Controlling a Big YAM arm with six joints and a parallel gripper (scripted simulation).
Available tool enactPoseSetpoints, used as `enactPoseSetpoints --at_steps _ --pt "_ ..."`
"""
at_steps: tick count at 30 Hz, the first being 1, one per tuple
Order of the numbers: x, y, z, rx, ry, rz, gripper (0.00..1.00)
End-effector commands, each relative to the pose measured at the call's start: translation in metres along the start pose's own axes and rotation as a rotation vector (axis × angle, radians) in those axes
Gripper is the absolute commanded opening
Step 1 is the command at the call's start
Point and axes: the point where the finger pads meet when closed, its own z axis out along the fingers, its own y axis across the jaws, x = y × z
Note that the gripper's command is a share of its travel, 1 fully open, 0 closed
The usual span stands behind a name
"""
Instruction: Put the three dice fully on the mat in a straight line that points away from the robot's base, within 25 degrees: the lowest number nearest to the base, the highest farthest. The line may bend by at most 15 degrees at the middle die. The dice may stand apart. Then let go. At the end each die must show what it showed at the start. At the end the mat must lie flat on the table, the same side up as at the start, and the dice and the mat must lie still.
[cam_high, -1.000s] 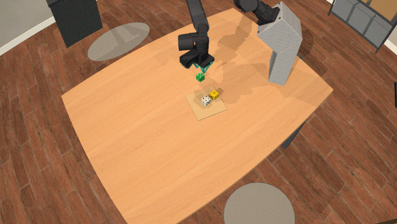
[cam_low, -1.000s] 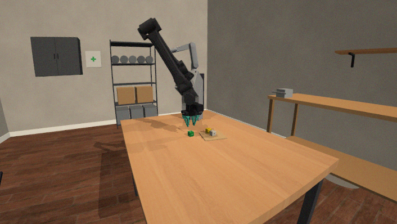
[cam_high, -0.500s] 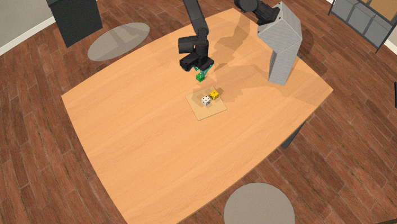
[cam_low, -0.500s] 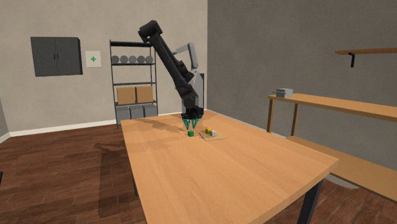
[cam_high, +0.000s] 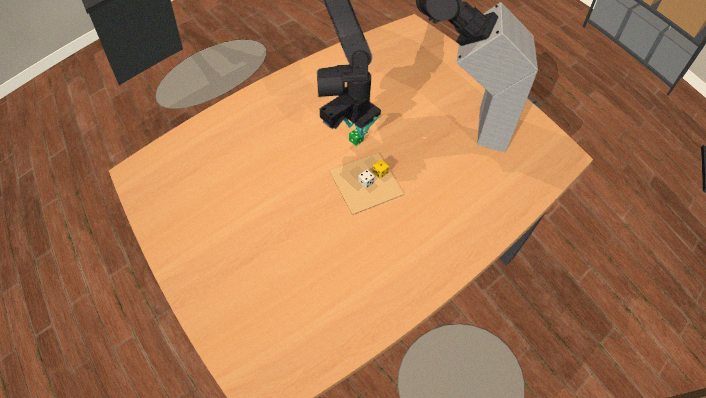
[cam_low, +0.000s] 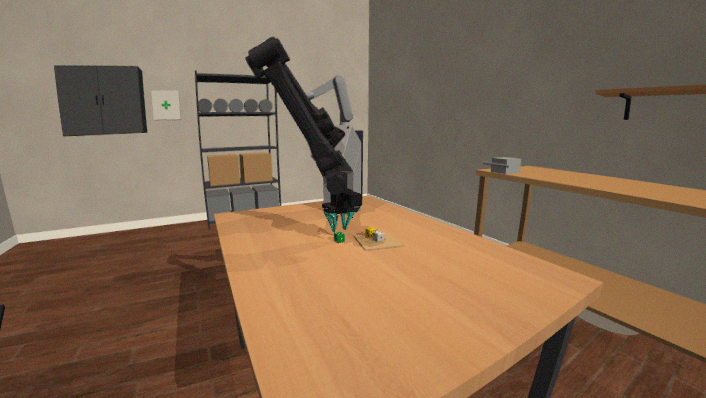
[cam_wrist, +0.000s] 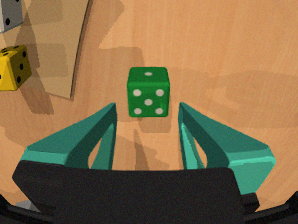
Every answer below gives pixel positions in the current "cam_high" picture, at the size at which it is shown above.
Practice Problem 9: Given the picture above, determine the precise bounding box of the tan flat mat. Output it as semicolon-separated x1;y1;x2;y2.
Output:
329;153;404;215

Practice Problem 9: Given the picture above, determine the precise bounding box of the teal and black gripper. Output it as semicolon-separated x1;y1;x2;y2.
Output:
343;93;381;138

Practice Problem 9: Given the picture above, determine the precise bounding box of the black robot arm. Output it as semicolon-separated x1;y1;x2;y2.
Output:
317;0;498;129

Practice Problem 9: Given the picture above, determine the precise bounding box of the yellow die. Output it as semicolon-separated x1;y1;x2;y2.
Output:
373;159;389;178

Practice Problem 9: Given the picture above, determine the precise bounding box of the green die with white pips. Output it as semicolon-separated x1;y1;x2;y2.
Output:
349;129;364;146

